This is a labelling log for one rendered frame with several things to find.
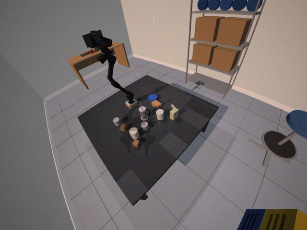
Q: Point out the glass french press coffee maker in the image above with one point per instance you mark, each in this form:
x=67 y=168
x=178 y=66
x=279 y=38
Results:
x=143 y=113

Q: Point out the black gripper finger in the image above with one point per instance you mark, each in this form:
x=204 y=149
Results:
x=104 y=40
x=92 y=41

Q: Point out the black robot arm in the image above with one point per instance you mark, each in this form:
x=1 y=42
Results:
x=111 y=60

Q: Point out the beige cylinder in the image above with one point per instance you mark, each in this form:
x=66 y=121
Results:
x=160 y=114
x=134 y=133

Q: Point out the blue short cylinder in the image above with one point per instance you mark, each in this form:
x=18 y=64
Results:
x=152 y=97

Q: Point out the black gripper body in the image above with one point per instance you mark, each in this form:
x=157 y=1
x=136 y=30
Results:
x=104 y=48

